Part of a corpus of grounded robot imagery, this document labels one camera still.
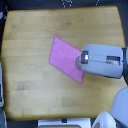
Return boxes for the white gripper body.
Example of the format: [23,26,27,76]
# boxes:
[76,44,123,79]

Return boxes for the pink cloth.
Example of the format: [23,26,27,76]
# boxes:
[49,36,83,82]

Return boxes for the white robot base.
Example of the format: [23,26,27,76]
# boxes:
[91,111,116,128]

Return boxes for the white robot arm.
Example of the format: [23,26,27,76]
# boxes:
[76,44,128,128]

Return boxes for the white label plate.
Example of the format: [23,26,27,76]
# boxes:
[38,118,91,128]

